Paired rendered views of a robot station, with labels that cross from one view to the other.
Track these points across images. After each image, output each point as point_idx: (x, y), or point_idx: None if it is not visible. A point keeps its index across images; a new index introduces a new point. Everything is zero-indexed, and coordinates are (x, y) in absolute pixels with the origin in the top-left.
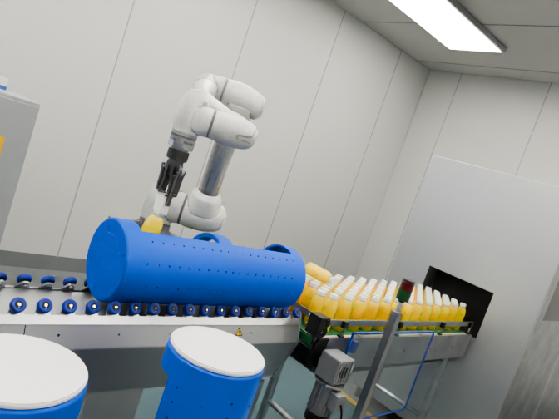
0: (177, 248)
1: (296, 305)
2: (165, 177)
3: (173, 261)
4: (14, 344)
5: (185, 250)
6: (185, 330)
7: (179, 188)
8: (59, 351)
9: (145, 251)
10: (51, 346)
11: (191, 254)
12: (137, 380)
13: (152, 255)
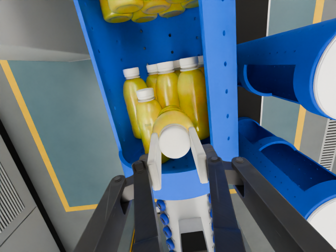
0: (229, 82)
1: None
2: (162, 249)
3: (237, 87)
4: (321, 225)
5: (230, 62)
6: (326, 95)
7: (271, 188)
8: (335, 206)
9: (236, 145)
10: (328, 209)
11: (232, 43)
12: None
13: (237, 130)
